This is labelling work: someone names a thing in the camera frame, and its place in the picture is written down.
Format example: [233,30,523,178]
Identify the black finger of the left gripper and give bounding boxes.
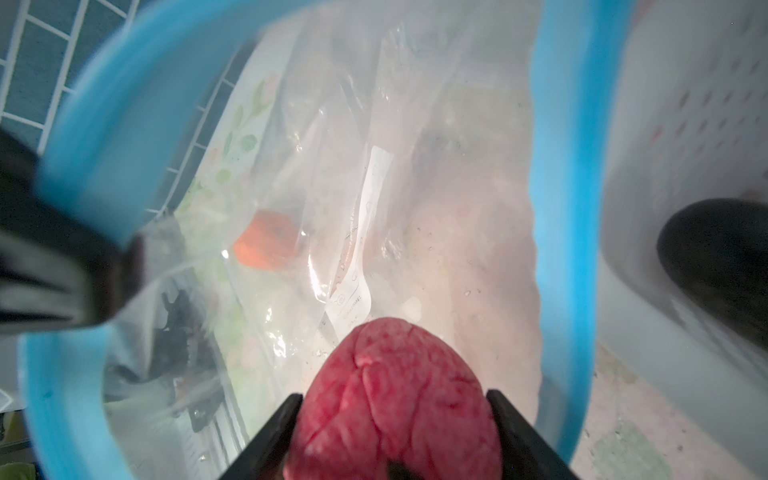
[1,132,144,335]

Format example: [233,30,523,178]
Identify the dark brown toy food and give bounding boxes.
[656,198,767,350]

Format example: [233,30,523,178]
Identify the pink toy fruit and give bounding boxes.
[283,317,502,479]

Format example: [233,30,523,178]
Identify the white plastic mesh basket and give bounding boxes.
[590,0,768,475]

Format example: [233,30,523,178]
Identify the clear zip top bag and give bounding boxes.
[1,1,633,479]

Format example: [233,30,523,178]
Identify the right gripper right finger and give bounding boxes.
[486,389,578,480]

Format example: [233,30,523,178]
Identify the orange toy fruit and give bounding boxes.
[233,210,299,271]

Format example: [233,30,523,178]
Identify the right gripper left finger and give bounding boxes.
[220,393,303,480]

